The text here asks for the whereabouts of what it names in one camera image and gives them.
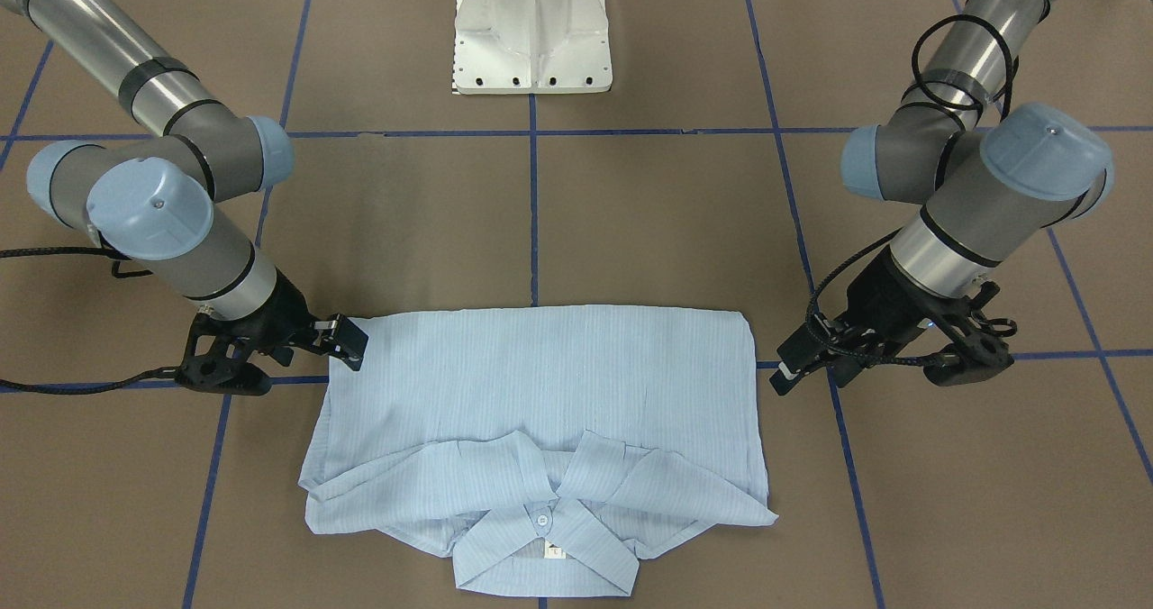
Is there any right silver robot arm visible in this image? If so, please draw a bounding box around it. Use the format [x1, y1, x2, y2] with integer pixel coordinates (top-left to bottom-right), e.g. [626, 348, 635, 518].
[3, 0, 369, 382]

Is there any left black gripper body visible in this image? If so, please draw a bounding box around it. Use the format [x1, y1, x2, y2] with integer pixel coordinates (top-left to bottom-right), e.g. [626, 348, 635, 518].
[843, 249, 947, 356]

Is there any white camera stand pillar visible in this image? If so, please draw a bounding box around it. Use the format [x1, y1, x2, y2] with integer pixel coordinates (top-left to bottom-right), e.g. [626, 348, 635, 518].
[450, 0, 613, 95]

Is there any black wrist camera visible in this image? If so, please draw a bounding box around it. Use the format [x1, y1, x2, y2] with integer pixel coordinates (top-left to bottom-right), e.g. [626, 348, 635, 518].
[922, 281, 1018, 386]
[173, 311, 272, 396]

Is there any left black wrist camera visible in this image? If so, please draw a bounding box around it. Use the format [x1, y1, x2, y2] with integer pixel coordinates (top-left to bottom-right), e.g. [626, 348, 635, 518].
[922, 281, 1018, 386]

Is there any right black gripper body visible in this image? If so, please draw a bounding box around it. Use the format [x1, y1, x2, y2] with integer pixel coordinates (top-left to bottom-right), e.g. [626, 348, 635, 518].
[236, 271, 318, 367]

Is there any light blue button shirt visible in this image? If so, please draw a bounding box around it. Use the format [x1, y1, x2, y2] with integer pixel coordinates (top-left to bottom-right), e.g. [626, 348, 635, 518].
[299, 305, 777, 597]

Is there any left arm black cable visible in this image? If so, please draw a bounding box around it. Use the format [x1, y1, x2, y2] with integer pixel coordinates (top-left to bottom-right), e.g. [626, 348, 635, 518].
[805, 14, 1019, 368]

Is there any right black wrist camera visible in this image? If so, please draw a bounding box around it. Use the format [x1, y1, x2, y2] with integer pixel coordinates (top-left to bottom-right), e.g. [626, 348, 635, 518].
[173, 311, 272, 396]

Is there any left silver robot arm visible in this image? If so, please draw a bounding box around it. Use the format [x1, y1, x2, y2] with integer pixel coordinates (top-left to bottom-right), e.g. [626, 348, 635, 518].
[770, 0, 1113, 394]

